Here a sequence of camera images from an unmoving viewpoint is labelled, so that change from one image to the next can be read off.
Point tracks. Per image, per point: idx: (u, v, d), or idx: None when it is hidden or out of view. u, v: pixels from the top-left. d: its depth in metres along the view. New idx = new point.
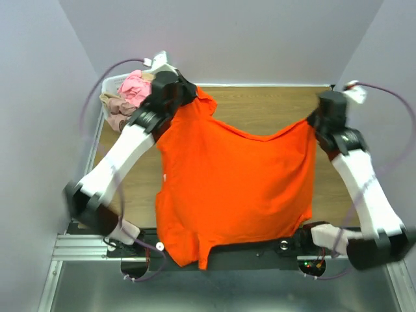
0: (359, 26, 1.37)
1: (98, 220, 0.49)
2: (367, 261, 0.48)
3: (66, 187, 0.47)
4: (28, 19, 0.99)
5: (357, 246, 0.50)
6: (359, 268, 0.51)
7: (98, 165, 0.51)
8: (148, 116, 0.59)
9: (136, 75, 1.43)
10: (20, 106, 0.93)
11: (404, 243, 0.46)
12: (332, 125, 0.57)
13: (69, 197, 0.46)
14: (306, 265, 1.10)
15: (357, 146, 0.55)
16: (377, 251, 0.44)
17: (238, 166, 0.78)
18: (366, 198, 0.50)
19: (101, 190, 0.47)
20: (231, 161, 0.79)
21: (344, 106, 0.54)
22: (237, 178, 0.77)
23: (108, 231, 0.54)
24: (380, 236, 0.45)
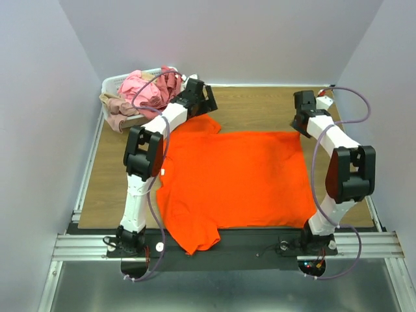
0: (359, 26, 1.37)
1: (152, 149, 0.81)
2: (342, 170, 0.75)
3: (132, 130, 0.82)
4: (26, 18, 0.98)
5: (334, 162, 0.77)
6: (340, 179, 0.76)
7: (156, 117, 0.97)
8: (182, 100, 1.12)
9: (136, 75, 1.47)
10: (19, 105, 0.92)
11: (370, 158, 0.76)
12: (304, 107, 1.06)
13: (136, 134, 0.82)
14: (307, 265, 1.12)
15: (322, 114, 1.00)
16: (343, 159, 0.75)
17: (241, 162, 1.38)
18: (328, 133, 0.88)
19: (162, 128, 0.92)
20: (236, 158, 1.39)
21: (309, 97, 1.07)
22: (242, 169, 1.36)
23: (153, 164, 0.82)
24: (342, 150, 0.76)
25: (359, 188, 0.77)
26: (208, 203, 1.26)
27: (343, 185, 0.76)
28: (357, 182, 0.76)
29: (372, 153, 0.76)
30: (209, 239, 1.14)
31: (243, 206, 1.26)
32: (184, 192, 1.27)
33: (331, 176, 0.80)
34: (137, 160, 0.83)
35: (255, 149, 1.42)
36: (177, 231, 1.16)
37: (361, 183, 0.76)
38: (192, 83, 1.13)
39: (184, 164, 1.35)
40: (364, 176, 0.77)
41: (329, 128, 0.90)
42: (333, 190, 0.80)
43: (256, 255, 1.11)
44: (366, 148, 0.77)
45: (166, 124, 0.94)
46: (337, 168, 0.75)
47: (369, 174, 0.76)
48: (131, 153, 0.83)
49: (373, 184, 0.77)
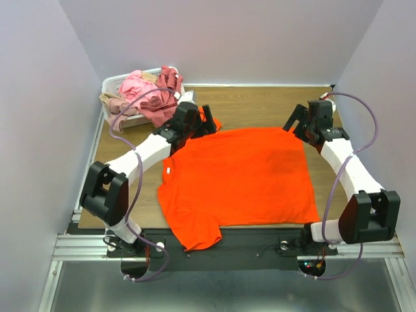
0: (359, 26, 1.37)
1: (112, 194, 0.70)
2: (361, 220, 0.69)
3: (92, 167, 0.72)
4: (27, 19, 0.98)
5: (351, 207, 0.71)
6: (358, 229, 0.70)
7: (127, 153, 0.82)
8: (169, 132, 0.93)
9: (136, 75, 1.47)
10: (19, 106, 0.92)
11: (394, 207, 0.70)
12: (320, 123, 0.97)
13: (95, 175, 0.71)
14: (307, 265, 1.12)
15: (339, 136, 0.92)
16: (363, 207, 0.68)
17: (242, 158, 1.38)
18: (346, 169, 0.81)
19: (130, 168, 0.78)
20: (237, 156, 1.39)
21: (327, 112, 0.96)
22: (243, 166, 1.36)
23: (112, 212, 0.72)
24: (363, 197, 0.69)
25: (376, 236, 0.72)
26: (208, 200, 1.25)
27: (359, 233, 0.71)
28: (376, 229, 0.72)
29: (398, 200, 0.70)
30: (210, 237, 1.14)
31: (246, 205, 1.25)
32: (186, 190, 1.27)
33: (346, 221, 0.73)
34: (95, 204, 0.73)
35: (258, 146, 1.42)
36: (179, 229, 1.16)
37: (379, 230, 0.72)
38: (181, 112, 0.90)
39: (186, 163, 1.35)
40: (384, 223, 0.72)
41: (348, 161, 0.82)
42: (345, 232, 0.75)
43: (256, 256, 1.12)
44: (389, 194, 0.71)
45: (139, 162, 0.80)
46: (355, 217, 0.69)
47: (389, 223, 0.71)
48: (89, 194, 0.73)
49: (392, 232, 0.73)
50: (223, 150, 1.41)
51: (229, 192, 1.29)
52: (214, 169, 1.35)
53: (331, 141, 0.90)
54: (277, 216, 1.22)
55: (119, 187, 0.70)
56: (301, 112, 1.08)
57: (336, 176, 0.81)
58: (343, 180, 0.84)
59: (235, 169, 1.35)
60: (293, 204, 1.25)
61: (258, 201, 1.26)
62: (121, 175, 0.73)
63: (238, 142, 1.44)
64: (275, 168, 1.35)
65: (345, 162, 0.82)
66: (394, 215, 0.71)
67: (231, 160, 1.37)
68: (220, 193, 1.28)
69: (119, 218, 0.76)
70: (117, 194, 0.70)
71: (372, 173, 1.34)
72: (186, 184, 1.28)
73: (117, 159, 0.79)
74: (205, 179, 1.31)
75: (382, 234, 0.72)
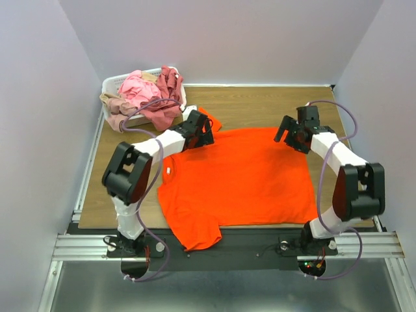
0: (359, 26, 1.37)
1: (135, 169, 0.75)
2: (351, 188, 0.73)
3: (120, 145, 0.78)
4: (27, 20, 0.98)
5: (341, 179, 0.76)
6: (350, 198, 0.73)
7: (151, 139, 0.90)
8: (181, 130, 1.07)
9: (136, 75, 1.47)
10: (19, 106, 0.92)
11: (379, 176, 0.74)
12: (307, 123, 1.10)
13: (122, 151, 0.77)
14: (307, 265, 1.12)
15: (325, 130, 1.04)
16: (350, 176, 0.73)
17: (242, 158, 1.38)
18: (334, 151, 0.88)
19: (154, 149, 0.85)
20: (238, 156, 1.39)
21: (313, 114, 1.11)
22: (244, 166, 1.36)
23: (133, 189, 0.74)
24: (350, 168, 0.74)
25: (369, 208, 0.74)
26: (208, 200, 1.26)
27: (351, 203, 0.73)
28: (366, 202, 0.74)
29: (381, 171, 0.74)
30: (210, 237, 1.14)
31: (245, 205, 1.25)
32: (186, 190, 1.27)
33: (340, 195, 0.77)
34: (116, 180, 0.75)
35: (259, 146, 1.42)
36: (179, 229, 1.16)
37: (370, 203, 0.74)
38: (194, 115, 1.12)
39: (186, 162, 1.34)
40: (374, 195, 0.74)
41: (334, 146, 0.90)
42: (340, 208, 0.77)
43: (256, 256, 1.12)
44: (374, 166, 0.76)
45: (160, 147, 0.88)
46: (345, 185, 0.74)
47: (379, 194, 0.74)
48: (113, 170, 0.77)
49: (383, 205, 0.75)
50: (223, 149, 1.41)
51: (229, 191, 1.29)
52: (214, 169, 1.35)
53: (318, 134, 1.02)
54: (277, 216, 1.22)
55: (144, 162, 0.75)
56: (288, 121, 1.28)
57: (324, 159, 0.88)
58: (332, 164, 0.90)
59: (235, 169, 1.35)
60: (293, 204, 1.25)
61: (257, 201, 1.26)
62: (145, 154, 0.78)
63: (239, 142, 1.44)
64: (275, 168, 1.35)
65: (331, 147, 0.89)
66: (381, 186, 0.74)
67: (231, 160, 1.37)
68: (220, 193, 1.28)
69: (137, 197, 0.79)
70: (141, 168, 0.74)
71: None
72: (186, 184, 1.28)
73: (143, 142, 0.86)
74: (205, 179, 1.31)
75: (374, 208, 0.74)
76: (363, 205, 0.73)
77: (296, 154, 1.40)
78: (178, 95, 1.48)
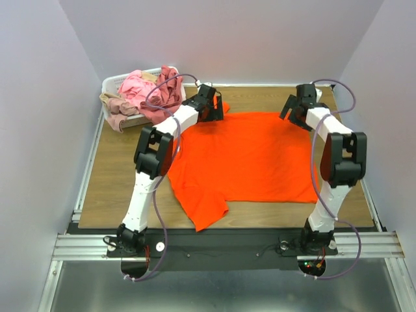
0: (360, 26, 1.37)
1: (161, 149, 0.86)
2: (336, 152, 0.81)
3: (143, 129, 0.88)
4: (26, 20, 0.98)
5: (327, 145, 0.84)
6: (333, 162, 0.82)
7: (169, 118, 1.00)
8: (194, 104, 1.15)
9: (136, 75, 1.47)
10: (19, 106, 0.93)
11: (361, 142, 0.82)
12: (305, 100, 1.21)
13: (146, 134, 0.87)
14: (307, 265, 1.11)
15: (321, 107, 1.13)
16: (335, 143, 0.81)
17: (249, 142, 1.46)
18: (324, 123, 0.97)
19: (173, 127, 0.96)
20: (244, 139, 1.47)
21: (311, 91, 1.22)
22: (249, 148, 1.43)
23: (161, 164, 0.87)
24: (335, 135, 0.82)
25: (351, 173, 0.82)
26: (216, 177, 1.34)
27: (335, 166, 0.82)
28: (349, 166, 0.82)
29: (364, 138, 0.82)
30: (215, 212, 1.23)
31: (250, 184, 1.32)
32: (195, 168, 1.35)
33: (325, 160, 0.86)
34: (145, 160, 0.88)
35: (263, 130, 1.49)
36: (188, 206, 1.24)
37: (353, 167, 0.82)
38: (205, 86, 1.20)
39: (194, 144, 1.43)
40: (356, 159, 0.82)
41: (325, 118, 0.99)
42: (325, 173, 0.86)
43: (256, 255, 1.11)
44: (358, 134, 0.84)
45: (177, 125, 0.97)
46: (331, 151, 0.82)
47: (361, 158, 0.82)
48: (141, 151, 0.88)
49: (364, 168, 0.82)
50: (230, 132, 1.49)
51: (234, 169, 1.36)
52: (220, 149, 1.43)
53: (313, 110, 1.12)
54: (279, 194, 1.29)
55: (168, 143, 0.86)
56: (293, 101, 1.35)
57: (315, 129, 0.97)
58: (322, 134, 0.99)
59: (240, 150, 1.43)
60: (294, 184, 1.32)
61: (262, 181, 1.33)
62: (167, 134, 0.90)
63: (246, 125, 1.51)
64: (277, 151, 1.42)
65: (324, 119, 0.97)
66: (364, 153, 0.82)
67: (235, 143, 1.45)
68: (227, 171, 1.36)
69: (163, 171, 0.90)
70: (166, 148, 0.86)
71: (372, 173, 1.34)
72: (195, 163, 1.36)
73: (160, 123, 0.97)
74: (213, 159, 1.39)
75: (355, 172, 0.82)
76: (346, 169, 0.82)
77: (299, 137, 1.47)
78: (178, 94, 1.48)
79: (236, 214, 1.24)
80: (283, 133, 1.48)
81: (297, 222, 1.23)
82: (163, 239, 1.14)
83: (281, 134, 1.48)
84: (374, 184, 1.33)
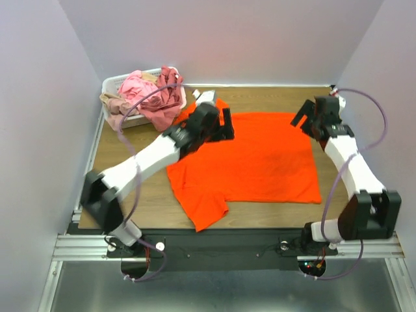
0: (360, 26, 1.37)
1: (103, 210, 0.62)
2: (360, 218, 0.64)
3: (88, 175, 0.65)
4: (27, 19, 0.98)
5: (350, 204, 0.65)
6: (355, 227, 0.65)
7: (130, 159, 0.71)
8: None
9: (136, 75, 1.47)
10: (19, 105, 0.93)
11: (394, 206, 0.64)
12: (323, 119, 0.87)
13: (89, 184, 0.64)
14: (307, 265, 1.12)
15: (344, 134, 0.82)
16: (363, 208, 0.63)
17: (249, 142, 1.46)
18: (349, 166, 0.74)
19: (132, 172, 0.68)
20: (245, 138, 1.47)
21: (333, 106, 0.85)
22: (249, 148, 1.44)
23: (104, 224, 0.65)
24: (364, 195, 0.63)
25: (373, 236, 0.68)
26: (216, 177, 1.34)
27: (356, 230, 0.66)
28: (372, 230, 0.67)
29: (398, 201, 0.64)
30: (216, 213, 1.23)
31: (250, 184, 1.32)
32: (194, 168, 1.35)
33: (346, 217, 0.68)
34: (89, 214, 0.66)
35: (264, 130, 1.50)
36: (188, 205, 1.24)
37: (377, 231, 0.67)
38: (200, 112, 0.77)
39: None
40: (383, 223, 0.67)
41: (351, 158, 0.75)
42: (343, 229, 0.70)
43: (257, 255, 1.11)
44: (390, 194, 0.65)
45: (136, 173, 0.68)
46: (355, 216, 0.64)
47: (389, 225, 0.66)
48: (86, 201, 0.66)
49: (390, 232, 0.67)
50: (231, 132, 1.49)
51: (234, 169, 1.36)
52: (220, 149, 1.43)
53: (335, 138, 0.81)
54: (279, 195, 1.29)
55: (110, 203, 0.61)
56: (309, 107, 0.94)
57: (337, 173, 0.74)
58: (345, 177, 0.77)
59: (240, 150, 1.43)
60: (294, 185, 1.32)
61: (262, 181, 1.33)
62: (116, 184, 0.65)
63: (246, 125, 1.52)
64: (277, 151, 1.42)
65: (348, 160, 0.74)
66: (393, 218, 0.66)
67: (235, 142, 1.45)
68: (227, 171, 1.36)
69: (114, 225, 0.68)
70: (108, 209, 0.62)
71: None
72: (195, 163, 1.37)
73: (121, 164, 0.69)
74: (213, 160, 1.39)
75: (377, 236, 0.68)
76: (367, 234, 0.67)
77: (300, 138, 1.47)
78: (178, 95, 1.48)
79: (236, 214, 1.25)
80: (283, 134, 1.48)
81: (297, 222, 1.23)
82: (163, 240, 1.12)
83: (282, 134, 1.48)
84: None
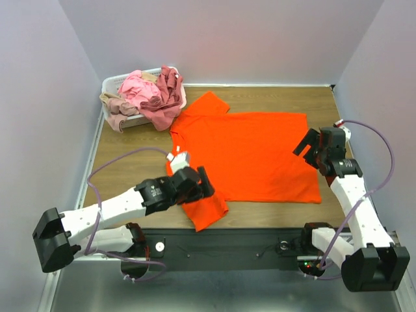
0: (359, 26, 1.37)
1: (49, 250, 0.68)
2: (366, 272, 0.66)
3: (47, 212, 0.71)
4: (26, 19, 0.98)
5: (356, 257, 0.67)
6: (361, 280, 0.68)
7: (93, 206, 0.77)
8: None
9: (136, 75, 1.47)
10: (19, 105, 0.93)
11: (402, 262, 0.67)
12: (331, 152, 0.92)
13: (46, 221, 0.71)
14: (307, 265, 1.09)
15: (352, 171, 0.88)
16: (370, 265, 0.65)
17: (249, 142, 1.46)
18: (356, 212, 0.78)
19: (91, 220, 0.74)
20: (244, 138, 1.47)
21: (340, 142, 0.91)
22: (250, 148, 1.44)
23: (45, 264, 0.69)
24: (370, 251, 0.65)
25: (378, 286, 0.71)
26: (215, 177, 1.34)
27: (362, 283, 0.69)
28: (379, 281, 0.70)
29: (406, 260, 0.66)
30: (215, 212, 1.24)
31: (250, 184, 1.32)
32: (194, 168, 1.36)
33: (349, 268, 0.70)
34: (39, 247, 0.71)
35: (263, 130, 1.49)
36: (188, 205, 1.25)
37: (383, 282, 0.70)
38: (179, 175, 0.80)
39: (194, 144, 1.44)
40: (389, 277, 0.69)
41: (359, 204, 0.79)
42: (347, 277, 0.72)
43: (256, 256, 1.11)
44: (398, 249, 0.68)
45: (95, 221, 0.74)
46: (361, 270, 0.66)
47: (394, 278, 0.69)
48: (38, 234, 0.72)
49: (396, 285, 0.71)
50: (230, 132, 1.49)
51: (234, 169, 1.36)
52: (220, 149, 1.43)
53: (342, 177, 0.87)
54: (279, 194, 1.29)
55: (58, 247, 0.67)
56: (313, 136, 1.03)
57: (344, 218, 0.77)
58: (351, 223, 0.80)
59: (240, 150, 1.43)
60: (295, 184, 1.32)
61: (262, 181, 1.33)
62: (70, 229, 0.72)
63: (246, 125, 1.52)
64: (277, 151, 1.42)
65: (356, 206, 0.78)
66: (400, 272, 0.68)
67: (235, 142, 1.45)
68: (227, 170, 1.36)
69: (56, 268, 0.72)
70: (55, 253, 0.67)
71: (372, 173, 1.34)
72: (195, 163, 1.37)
73: (88, 208, 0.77)
74: (212, 160, 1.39)
75: (383, 286, 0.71)
76: (372, 285, 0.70)
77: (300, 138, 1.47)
78: (178, 95, 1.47)
79: (236, 214, 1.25)
80: (284, 134, 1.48)
81: (297, 222, 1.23)
82: (163, 240, 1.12)
83: (282, 135, 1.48)
84: (374, 185, 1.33)
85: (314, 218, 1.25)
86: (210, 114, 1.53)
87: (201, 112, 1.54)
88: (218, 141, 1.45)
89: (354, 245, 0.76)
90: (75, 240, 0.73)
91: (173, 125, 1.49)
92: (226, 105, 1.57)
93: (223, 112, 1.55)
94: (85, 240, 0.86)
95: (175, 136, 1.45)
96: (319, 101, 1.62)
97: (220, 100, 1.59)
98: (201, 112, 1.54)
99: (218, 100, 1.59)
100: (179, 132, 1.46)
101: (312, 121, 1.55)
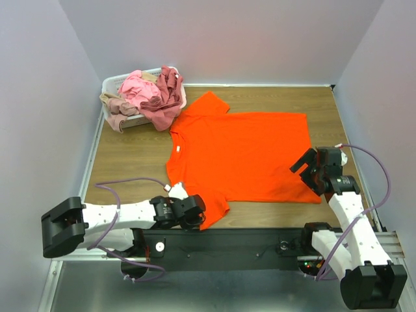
0: (359, 26, 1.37)
1: (62, 236, 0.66)
2: (363, 290, 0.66)
3: (70, 199, 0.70)
4: (27, 21, 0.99)
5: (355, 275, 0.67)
6: (359, 297, 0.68)
7: (113, 206, 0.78)
8: None
9: (136, 75, 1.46)
10: (20, 106, 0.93)
11: (400, 281, 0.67)
12: (327, 169, 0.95)
13: (67, 208, 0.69)
14: (307, 265, 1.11)
15: (350, 188, 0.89)
16: (367, 283, 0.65)
17: (249, 142, 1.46)
18: (353, 229, 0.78)
19: (108, 218, 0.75)
20: (245, 138, 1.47)
21: (336, 158, 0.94)
22: (250, 148, 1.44)
23: (51, 248, 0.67)
24: (368, 270, 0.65)
25: (377, 303, 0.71)
26: (215, 176, 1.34)
27: (361, 300, 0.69)
28: (376, 298, 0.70)
29: (403, 279, 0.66)
30: (216, 212, 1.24)
31: (250, 183, 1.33)
32: (194, 168, 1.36)
33: (348, 285, 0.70)
34: (46, 231, 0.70)
35: (264, 130, 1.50)
36: None
37: (381, 299, 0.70)
38: (190, 203, 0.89)
39: (194, 144, 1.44)
40: (388, 295, 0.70)
41: (356, 221, 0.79)
42: (346, 294, 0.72)
43: (256, 255, 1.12)
44: (396, 267, 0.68)
45: (112, 220, 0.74)
46: (359, 288, 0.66)
47: (393, 296, 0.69)
48: (51, 217, 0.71)
49: (394, 302, 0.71)
50: (231, 132, 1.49)
51: (235, 170, 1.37)
52: (220, 149, 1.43)
53: (340, 194, 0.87)
54: (279, 194, 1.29)
55: (71, 236, 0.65)
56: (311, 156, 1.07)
57: (341, 235, 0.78)
58: (349, 240, 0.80)
59: (240, 149, 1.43)
60: (295, 185, 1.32)
61: (262, 181, 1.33)
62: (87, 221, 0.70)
63: (246, 124, 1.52)
64: (277, 151, 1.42)
65: (353, 222, 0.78)
66: (398, 290, 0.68)
67: (235, 142, 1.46)
68: (228, 170, 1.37)
69: (58, 253, 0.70)
70: (67, 240, 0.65)
71: (372, 174, 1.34)
72: (194, 162, 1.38)
73: (106, 206, 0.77)
74: (212, 159, 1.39)
75: (381, 303, 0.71)
76: (370, 301, 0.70)
77: (300, 138, 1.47)
78: (178, 95, 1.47)
79: (236, 214, 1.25)
80: (284, 134, 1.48)
81: (298, 222, 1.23)
82: (163, 239, 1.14)
83: (282, 135, 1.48)
84: (374, 185, 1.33)
85: (314, 218, 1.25)
86: (210, 114, 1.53)
87: (200, 112, 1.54)
88: (218, 141, 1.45)
89: (353, 262, 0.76)
90: (88, 233, 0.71)
91: (173, 125, 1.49)
92: (226, 105, 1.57)
93: (223, 112, 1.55)
94: (96, 236, 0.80)
95: (175, 136, 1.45)
96: (320, 101, 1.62)
97: (220, 100, 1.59)
98: (201, 112, 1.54)
99: (217, 100, 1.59)
100: (179, 132, 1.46)
101: (312, 120, 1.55)
